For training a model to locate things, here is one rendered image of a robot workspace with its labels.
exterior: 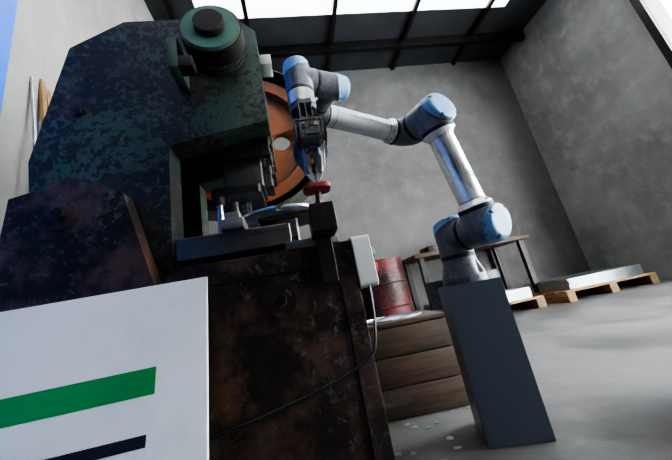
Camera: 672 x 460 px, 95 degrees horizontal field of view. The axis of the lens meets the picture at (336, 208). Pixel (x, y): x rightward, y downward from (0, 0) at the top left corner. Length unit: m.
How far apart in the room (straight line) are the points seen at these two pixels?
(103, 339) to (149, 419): 0.20
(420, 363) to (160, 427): 0.96
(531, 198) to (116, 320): 5.72
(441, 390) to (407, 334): 0.24
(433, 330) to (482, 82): 5.75
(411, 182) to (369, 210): 0.85
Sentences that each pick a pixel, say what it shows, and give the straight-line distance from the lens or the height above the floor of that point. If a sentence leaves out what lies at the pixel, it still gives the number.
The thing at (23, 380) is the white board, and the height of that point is 0.44.
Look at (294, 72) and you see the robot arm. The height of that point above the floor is 1.07.
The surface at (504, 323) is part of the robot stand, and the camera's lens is 1.13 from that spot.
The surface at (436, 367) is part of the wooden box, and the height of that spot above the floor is 0.15.
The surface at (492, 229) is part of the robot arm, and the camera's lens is 1.04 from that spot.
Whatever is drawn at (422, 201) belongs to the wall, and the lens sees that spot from 5.00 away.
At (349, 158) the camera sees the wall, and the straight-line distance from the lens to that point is 4.98.
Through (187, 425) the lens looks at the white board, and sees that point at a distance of 0.78.
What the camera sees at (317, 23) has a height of 4.30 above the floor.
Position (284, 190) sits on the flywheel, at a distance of 1.50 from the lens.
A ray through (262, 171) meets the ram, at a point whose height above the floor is 0.95.
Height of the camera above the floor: 0.47
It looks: 17 degrees up
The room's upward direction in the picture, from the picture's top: 11 degrees counter-clockwise
